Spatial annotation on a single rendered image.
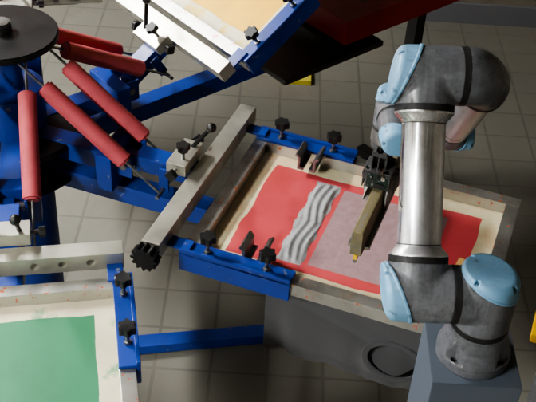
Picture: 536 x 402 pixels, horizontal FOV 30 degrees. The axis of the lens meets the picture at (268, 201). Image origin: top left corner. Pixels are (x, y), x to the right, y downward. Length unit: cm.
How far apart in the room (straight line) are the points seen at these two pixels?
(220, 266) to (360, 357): 47
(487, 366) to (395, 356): 65
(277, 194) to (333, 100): 222
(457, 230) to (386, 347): 39
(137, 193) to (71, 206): 144
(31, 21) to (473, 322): 154
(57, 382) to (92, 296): 27
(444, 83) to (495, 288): 40
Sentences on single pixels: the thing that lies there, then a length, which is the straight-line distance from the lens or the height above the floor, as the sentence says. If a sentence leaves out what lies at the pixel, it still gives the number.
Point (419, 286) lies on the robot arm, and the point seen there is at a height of 141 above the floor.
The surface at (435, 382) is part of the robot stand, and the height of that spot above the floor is 120.
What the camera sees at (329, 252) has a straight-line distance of 265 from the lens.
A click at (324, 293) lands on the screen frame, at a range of 248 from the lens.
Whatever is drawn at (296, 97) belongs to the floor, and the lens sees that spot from 500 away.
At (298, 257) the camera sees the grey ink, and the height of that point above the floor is 96.
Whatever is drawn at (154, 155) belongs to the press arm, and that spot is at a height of 104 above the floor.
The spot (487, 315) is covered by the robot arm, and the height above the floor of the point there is 136.
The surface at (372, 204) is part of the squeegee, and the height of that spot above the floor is 114.
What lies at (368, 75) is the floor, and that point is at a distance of 524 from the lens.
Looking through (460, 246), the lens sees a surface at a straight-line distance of 274.
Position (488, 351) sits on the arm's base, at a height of 127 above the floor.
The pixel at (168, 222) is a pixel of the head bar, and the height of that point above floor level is 104.
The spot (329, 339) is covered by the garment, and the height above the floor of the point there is 76.
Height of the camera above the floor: 271
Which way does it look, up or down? 39 degrees down
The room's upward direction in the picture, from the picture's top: 4 degrees clockwise
